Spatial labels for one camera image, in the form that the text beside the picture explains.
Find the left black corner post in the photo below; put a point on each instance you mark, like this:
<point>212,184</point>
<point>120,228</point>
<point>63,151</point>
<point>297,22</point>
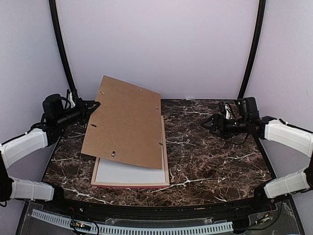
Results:
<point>61,47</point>

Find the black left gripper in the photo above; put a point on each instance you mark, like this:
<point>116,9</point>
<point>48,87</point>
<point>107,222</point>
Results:
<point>84,105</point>

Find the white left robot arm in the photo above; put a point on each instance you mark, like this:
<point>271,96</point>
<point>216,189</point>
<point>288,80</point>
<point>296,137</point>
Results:
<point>40,136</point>

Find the pink wooden picture frame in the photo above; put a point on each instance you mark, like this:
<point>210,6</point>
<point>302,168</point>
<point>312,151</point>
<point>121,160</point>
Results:
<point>137,185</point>

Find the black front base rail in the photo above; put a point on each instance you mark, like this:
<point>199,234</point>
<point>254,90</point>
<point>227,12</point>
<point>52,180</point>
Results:
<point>237,211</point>

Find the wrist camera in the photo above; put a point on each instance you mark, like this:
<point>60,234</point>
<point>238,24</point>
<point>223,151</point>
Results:
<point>53,106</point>
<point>246,105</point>

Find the right black corner post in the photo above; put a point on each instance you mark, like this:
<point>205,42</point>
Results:
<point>253,48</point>

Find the white slotted cable duct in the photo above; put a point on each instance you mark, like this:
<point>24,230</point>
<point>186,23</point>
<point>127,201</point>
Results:
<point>131,227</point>

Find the black corner post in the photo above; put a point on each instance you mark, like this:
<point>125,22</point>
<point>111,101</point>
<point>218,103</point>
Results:
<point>61,47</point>
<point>253,48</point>

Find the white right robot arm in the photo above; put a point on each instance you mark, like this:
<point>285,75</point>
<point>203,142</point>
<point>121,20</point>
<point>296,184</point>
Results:
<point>290,150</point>

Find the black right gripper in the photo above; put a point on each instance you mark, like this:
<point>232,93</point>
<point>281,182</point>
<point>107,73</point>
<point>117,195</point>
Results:
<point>222,127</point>

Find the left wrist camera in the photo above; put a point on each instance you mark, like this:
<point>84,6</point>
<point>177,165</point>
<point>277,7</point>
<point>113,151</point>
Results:
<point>53,106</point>

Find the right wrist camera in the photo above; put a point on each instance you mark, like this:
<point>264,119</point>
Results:
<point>246,105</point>

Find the brown cardboard backing board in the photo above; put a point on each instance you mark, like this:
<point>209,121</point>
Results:
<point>126,127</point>

